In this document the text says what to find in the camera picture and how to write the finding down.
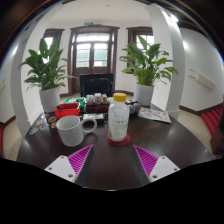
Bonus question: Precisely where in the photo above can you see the white speckled mug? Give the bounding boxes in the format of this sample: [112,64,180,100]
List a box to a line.
[55,114,99,148]

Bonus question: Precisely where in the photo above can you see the printed magazine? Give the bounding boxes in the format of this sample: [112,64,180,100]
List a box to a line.
[137,106,172,125]

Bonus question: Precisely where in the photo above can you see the potted green plant white pot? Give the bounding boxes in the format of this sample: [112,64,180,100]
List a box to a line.
[118,34,180,108]
[17,37,77,114]

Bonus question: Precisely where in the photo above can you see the clear bottle yellow cap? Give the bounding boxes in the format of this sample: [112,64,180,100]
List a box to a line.
[106,92,131,143]

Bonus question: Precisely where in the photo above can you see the dark wooden double door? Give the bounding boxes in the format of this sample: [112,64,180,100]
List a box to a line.
[67,24,120,97]

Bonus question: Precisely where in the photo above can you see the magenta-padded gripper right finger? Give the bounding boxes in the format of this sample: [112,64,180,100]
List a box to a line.
[132,143,182,185]

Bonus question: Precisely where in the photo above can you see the green box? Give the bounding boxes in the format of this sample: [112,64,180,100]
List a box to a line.
[62,96,87,113]

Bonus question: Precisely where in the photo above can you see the wooden tray of small cups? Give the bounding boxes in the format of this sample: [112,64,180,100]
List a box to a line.
[84,92,111,114]

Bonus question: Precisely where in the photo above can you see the flat round red coaster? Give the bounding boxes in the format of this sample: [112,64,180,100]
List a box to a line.
[106,132,132,148]

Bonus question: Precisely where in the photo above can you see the dark framed window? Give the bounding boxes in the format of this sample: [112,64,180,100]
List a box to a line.
[42,27,65,52]
[126,26,155,73]

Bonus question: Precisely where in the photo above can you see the red carpeted staircase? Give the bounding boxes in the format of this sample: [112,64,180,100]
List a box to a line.
[200,104,224,137]

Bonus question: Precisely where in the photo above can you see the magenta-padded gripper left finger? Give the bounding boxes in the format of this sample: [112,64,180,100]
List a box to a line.
[43,143,96,185]

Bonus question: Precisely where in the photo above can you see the grey round object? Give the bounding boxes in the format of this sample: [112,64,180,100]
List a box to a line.
[127,102,143,116]

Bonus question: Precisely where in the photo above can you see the red plastic box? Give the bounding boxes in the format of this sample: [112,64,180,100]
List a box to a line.
[53,102,81,120]

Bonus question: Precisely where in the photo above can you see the black chair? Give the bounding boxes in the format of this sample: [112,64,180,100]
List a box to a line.
[78,72,115,99]

